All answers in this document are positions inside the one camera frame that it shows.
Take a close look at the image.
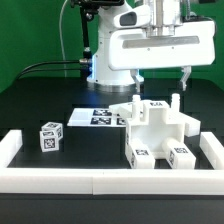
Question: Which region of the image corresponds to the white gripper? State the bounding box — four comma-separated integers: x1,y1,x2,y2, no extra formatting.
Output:
108,6,215,93

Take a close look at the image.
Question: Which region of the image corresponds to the white chair seat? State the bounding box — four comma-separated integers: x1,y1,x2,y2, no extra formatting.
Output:
125,95,185,159

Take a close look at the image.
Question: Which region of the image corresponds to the white chair back piece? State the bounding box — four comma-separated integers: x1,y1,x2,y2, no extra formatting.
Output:
109,100,201,137

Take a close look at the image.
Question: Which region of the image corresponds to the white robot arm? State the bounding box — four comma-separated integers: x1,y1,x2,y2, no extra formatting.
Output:
87,0,216,92

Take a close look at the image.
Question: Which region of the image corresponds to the white marker tag sheet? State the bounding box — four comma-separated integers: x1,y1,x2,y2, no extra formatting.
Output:
67,108,126,127

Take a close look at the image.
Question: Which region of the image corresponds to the black cable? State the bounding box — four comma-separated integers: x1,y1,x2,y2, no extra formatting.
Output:
14,59,92,81

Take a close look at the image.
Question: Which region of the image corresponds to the white U-shaped fence wall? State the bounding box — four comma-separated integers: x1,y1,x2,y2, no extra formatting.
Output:
0,130,224,195

